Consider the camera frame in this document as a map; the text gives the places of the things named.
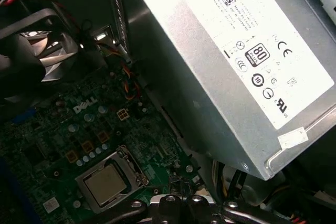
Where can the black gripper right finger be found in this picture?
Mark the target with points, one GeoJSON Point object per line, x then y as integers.
{"type": "Point", "coordinates": [198, 208]}

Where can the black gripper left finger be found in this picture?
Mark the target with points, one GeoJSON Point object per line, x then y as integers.
{"type": "Point", "coordinates": [170, 208]}

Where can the metal locking lever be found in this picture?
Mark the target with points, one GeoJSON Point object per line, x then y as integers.
{"type": "Point", "coordinates": [137, 170]}

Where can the silver CPU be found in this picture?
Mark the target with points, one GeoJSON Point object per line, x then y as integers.
{"type": "Point", "coordinates": [105, 186]}

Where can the CPU socket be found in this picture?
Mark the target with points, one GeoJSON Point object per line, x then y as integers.
{"type": "Point", "coordinates": [118, 162]}

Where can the four pin power socket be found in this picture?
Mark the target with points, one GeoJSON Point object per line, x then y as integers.
{"type": "Point", "coordinates": [123, 114]}

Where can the green motherboard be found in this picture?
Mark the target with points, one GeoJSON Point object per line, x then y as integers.
{"type": "Point", "coordinates": [78, 134]}

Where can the blue plastic strip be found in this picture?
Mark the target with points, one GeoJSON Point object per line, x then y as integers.
{"type": "Point", "coordinates": [13, 195]}

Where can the silver power supply unit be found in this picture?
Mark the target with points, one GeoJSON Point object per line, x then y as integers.
{"type": "Point", "coordinates": [236, 51]}

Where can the blue board connector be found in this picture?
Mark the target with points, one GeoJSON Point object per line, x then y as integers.
{"type": "Point", "coordinates": [22, 116]}

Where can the black case fan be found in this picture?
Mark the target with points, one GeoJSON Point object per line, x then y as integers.
{"type": "Point", "coordinates": [18, 53]}

